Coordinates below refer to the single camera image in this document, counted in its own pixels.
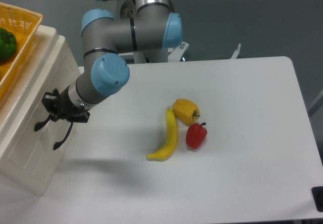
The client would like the black lower drawer handle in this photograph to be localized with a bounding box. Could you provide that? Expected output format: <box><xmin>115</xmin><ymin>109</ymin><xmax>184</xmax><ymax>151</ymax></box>
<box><xmin>52</xmin><ymin>122</ymin><xmax>74</xmax><ymax>151</ymax></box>

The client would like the white drawer cabinet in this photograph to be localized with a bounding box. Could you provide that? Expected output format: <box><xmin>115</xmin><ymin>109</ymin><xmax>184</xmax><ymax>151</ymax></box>
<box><xmin>1</xmin><ymin>26</ymin><xmax>80</xmax><ymax>195</ymax></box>

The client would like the black top drawer handle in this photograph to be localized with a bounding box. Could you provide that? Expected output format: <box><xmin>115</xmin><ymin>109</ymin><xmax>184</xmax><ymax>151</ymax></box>
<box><xmin>34</xmin><ymin>114</ymin><xmax>52</xmax><ymax>132</ymax></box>

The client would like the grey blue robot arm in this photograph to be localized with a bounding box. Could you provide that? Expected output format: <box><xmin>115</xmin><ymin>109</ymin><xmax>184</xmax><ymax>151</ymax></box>
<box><xmin>42</xmin><ymin>0</ymin><xmax>183</xmax><ymax>123</ymax></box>

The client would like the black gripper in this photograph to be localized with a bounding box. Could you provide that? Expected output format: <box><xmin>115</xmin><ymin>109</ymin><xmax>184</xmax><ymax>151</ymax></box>
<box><xmin>41</xmin><ymin>88</ymin><xmax>90</xmax><ymax>123</ymax></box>

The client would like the green bell pepper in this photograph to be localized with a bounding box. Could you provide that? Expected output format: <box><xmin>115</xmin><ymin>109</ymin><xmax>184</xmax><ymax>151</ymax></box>
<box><xmin>0</xmin><ymin>28</ymin><xmax>17</xmax><ymax>62</ymax></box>

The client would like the black drawer handle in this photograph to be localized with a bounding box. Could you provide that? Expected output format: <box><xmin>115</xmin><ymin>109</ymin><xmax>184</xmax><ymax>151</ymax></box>
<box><xmin>34</xmin><ymin>114</ymin><xmax>52</xmax><ymax>132</ymax></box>
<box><xmin>52</xmin><ymin>122</ymin><xmax>74</xmax><ymax>151</ymax></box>

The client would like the yellow bell pepper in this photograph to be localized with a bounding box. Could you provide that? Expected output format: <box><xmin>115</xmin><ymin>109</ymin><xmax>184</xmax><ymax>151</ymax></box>
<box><xmin>172</xmin><ymin>99</ymin><xmax>200</xmax><ymax>125</ymax></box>

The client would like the white table bracket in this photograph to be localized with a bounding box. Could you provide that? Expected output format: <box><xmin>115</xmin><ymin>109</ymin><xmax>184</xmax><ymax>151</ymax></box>
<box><xmin>230</xmin><ymin>43</ymin><xmax>241</xmax><ymax>59</ymax></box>

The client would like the black corner clamp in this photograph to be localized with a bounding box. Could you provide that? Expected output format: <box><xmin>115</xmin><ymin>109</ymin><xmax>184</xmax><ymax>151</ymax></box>
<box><xmin>311</xmin><ymin>186</ymin><xmax>323</xmax><ymax>212</ymax></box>

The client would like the red bell pepper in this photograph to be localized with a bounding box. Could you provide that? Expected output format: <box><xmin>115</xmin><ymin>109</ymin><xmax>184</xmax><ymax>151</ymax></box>
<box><xmin>186</xmin><ymin>122</ymin><xmax>207</xmax><ymax>150</ymax></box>

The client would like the yellow woven basket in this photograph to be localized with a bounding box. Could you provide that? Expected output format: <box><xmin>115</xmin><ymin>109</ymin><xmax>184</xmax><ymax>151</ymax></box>
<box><xmin>1</xmin><ymin>3</ymin><xmax>43</xmax><ymax>100</ymax></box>

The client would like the yellow banana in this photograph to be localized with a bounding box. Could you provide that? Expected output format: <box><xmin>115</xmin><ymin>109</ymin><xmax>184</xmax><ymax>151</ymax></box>
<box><xmin>146</xmin><ymin>108</ymin><xmax>178</xmax><ymax>161</ymax></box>

